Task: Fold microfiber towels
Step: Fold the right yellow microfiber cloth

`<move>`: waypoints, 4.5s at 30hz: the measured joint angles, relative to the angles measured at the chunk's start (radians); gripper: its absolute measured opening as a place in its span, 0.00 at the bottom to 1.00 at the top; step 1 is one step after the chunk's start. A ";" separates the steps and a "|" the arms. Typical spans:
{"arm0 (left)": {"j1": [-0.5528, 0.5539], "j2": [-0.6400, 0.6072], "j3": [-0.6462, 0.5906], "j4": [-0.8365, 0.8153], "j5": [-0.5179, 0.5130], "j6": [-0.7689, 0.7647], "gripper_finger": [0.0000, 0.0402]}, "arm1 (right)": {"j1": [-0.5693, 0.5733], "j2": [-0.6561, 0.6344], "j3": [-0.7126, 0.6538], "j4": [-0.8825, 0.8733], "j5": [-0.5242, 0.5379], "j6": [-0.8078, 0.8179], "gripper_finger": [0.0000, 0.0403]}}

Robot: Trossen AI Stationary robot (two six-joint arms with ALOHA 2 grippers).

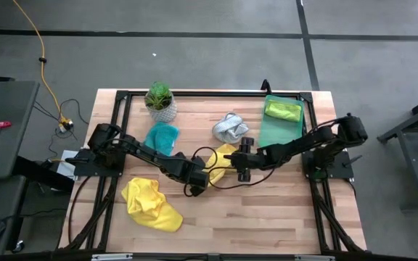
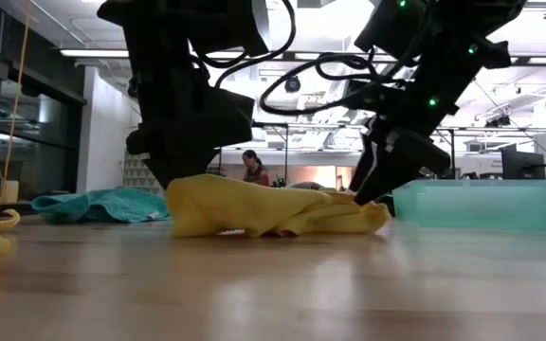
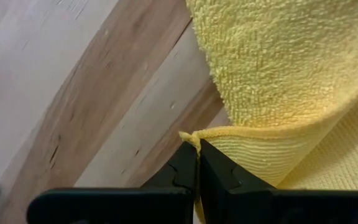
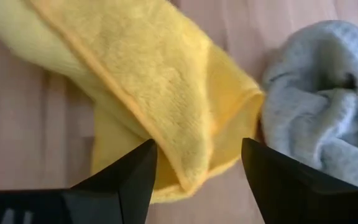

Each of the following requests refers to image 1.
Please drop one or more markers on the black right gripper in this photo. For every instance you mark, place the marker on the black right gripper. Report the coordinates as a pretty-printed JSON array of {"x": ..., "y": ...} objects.
[{"x": 254, "y": 159}]

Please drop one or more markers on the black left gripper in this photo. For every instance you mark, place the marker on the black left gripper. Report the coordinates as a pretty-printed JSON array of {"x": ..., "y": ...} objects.
[{"x": 196, "y": 177}]

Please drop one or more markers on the yellow microfiber towel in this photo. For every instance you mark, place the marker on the yellow microfiber towel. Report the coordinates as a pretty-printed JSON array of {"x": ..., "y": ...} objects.
[
  {"x": 219, "y": 151},
  {"x": 147, "y": 206}
]

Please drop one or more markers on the grey microfiber towel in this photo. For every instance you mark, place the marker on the grey microfiber towel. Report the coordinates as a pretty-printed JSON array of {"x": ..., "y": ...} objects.
[{"x": 229, "y": 128}]

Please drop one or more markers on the lime green microfiber towel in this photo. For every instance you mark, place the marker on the lime green microfiber towel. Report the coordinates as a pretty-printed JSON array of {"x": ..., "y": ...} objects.
[{"x": 283, "y": 110}]

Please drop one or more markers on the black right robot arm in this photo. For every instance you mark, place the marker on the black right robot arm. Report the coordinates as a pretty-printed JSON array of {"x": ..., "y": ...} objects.
[{"x": 303, "y": 145}]

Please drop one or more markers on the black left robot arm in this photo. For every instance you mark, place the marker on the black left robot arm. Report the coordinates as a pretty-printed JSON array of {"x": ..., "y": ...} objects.
[{"x": 147, "y": 154}]

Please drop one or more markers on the teal microfiber towel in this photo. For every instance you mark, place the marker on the teal microfiber towel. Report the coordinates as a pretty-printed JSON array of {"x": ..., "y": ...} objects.
[{"x": 162, "y": 137}]

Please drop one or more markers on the translucent green plastic bin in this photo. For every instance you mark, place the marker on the translucent green plastic bin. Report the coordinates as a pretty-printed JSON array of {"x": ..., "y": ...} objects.
[{"x": 278, "y": 132}]

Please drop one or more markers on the succulent in patterned white pot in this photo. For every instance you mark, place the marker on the succulent in patterned white pot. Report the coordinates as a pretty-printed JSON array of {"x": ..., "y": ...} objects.
[{"x": 160, "y": 105}]

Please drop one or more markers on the white box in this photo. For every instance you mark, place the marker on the white box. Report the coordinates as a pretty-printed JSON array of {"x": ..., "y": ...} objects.
[{"x": 65, "y": 166}]

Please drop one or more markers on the black equipment box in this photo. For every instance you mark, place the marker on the black equipment box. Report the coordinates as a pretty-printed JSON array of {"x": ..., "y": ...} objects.
[{"x": 35, "y": 174}]

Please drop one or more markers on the grey metal bench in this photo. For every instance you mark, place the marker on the grey metal bench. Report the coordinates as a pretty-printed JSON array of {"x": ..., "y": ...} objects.
[{"x": 414, "y": 163}]

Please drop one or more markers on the black caster wheel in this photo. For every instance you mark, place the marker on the black caster wheel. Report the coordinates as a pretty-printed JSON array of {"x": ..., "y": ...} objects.
[{"x": 18, "y": 246}]

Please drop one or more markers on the dark grey side table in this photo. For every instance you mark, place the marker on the dark grey side table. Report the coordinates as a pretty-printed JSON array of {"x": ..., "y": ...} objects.
[{"x": 13, "y": 108}]

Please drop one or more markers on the black aluminium table frame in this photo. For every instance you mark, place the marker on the black aluminium table frame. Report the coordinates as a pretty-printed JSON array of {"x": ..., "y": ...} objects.
[{"x": 212, "y": 93}]

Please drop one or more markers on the black bracket stand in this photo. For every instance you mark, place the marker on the black bracket stand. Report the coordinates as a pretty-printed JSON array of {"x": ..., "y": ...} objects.
[{"x": 266, "y": 87}]

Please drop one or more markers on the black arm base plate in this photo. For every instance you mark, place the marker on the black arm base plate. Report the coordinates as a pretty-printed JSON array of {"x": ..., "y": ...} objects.
[
  {"x": 336, "y": 174},
  {"x": 85, "y": 170}
]

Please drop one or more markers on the silver metal bracket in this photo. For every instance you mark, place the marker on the silver metal bracket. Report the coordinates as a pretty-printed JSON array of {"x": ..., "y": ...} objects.
[
  {"x": 314, "y": 258},
  {"x": 111, "y": 257}
]

